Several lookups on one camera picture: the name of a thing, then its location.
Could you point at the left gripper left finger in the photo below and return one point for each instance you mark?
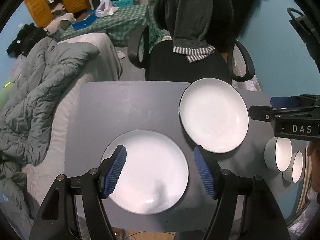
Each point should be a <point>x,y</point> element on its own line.
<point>110,170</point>

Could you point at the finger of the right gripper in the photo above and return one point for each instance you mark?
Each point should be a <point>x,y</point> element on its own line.
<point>284,101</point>

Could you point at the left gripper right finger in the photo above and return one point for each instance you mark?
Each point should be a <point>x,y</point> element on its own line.
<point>209,172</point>

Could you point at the white bowl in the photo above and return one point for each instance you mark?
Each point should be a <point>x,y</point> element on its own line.
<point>277,154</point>
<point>294,171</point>

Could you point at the large white plate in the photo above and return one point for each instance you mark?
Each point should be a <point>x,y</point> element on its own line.
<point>214,115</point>
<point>155,175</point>

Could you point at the person right hand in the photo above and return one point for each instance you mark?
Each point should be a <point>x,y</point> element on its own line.
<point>314,153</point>

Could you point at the black office chair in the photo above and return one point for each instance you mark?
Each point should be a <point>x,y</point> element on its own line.
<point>229,62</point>

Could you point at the white bed sheet mattress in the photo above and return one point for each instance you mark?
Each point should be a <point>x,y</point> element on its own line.
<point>103,64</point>

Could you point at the grey quilted comforter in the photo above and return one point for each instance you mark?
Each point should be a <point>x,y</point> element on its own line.
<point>27,116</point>

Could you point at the green pillow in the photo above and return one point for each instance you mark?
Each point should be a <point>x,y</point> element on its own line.
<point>5,91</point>

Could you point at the green checkered tablecloth table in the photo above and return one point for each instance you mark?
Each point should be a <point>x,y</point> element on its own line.
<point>118,26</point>

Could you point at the blue box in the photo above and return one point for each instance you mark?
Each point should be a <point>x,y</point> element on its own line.
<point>84,20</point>

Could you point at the black clothes pile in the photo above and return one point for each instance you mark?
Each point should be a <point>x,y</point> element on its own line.
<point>25,40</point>

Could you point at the white plastic bag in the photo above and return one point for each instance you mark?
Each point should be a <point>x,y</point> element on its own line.
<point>105,8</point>

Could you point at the orange wooden wardrobe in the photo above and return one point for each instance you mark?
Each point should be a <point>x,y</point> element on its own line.
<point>43,11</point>

